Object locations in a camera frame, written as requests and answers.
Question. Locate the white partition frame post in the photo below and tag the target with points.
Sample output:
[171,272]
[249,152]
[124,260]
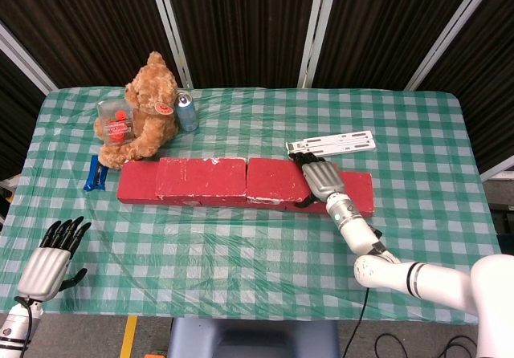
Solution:
[500,169]
[454,29]
[170,29]
[24,55]
[319,25]

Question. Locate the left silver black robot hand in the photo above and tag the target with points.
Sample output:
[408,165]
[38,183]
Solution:
[42,269]

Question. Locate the blue drink can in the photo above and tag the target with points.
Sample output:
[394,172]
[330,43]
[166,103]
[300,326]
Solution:
[187,113]

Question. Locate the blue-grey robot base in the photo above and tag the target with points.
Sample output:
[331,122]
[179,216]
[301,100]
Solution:
[253,340]

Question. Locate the green checkered tablecloth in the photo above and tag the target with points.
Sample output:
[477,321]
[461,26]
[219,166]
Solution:
[221,253]

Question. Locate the clear box with red items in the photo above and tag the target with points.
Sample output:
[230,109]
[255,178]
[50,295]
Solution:
[114,123]

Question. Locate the round orange hang tag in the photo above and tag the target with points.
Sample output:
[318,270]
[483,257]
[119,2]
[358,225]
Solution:
[161,107]

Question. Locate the white slotted folding stand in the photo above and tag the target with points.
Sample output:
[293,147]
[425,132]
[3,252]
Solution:
[337,141]

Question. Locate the black equipment box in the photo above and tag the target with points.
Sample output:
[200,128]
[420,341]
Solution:
[504,213]

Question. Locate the brown teddy bear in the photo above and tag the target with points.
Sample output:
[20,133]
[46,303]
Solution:
[150,133]

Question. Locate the red brick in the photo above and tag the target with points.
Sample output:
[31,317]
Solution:
[201,179]
[134,183]
[273,179]
[359,193]
[241,204]

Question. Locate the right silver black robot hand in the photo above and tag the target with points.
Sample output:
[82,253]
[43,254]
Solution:
[323,179]

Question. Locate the blue snack wrapper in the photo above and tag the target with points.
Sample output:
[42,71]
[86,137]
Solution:
[95,173]

